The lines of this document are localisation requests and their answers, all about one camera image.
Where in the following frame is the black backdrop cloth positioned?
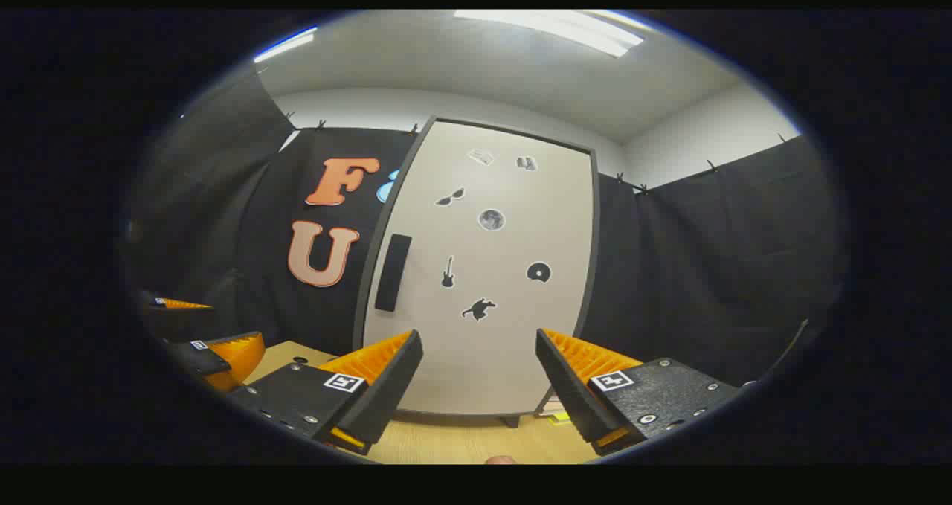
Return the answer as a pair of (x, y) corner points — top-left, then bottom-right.
(126, 70), (849, 387)

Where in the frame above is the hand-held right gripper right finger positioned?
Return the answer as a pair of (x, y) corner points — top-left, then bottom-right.
(535, 328), (743, 457)

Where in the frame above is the white cabinet door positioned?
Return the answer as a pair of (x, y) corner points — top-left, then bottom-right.
(362, 120), (596, 416)

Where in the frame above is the black door handle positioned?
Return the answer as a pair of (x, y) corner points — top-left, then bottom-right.
(374, 234), (413, 312)

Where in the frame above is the ceiling light panel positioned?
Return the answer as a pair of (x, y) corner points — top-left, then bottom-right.
(454, 10), (645, 58)
(253, 26), (318, 64)

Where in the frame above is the grey cabinet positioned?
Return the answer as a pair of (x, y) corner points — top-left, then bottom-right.
(351, 115), (602, 428)

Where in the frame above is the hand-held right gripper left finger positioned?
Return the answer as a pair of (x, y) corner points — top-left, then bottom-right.
(227, 329), (425, 456)

